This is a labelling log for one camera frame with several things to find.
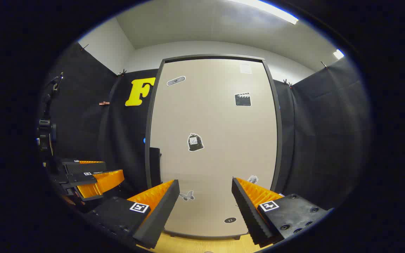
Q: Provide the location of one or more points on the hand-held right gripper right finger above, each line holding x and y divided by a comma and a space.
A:
246, 214

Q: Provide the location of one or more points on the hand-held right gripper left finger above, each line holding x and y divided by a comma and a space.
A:
160, 214

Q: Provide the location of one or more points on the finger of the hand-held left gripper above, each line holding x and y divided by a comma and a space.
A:
86, 168
100, 182

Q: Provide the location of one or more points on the dark grey cabinet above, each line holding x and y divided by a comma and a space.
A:
279, 140

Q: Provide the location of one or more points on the black backdrop cloth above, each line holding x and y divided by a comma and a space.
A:
83, 105

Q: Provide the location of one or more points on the pink clip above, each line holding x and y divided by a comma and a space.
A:
104, 103

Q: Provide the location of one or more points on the small ceiling light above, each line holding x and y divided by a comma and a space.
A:
338, 54

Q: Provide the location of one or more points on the long ceiling light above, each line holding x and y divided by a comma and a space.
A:
276, 12

